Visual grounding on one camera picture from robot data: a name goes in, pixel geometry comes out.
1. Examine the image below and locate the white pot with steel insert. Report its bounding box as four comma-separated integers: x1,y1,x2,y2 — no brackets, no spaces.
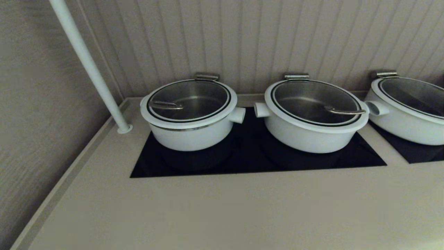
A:
254,102,369,154
149,106,246,152
364,87,444,146

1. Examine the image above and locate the right white pot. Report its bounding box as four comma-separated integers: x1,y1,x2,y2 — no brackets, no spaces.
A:
371,77,444,125

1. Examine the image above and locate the wide black glass cooktop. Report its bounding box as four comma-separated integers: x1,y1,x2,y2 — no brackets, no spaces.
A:
130,107,387,178

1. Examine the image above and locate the white metal pole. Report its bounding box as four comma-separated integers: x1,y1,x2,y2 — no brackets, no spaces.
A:
49,0,133,134

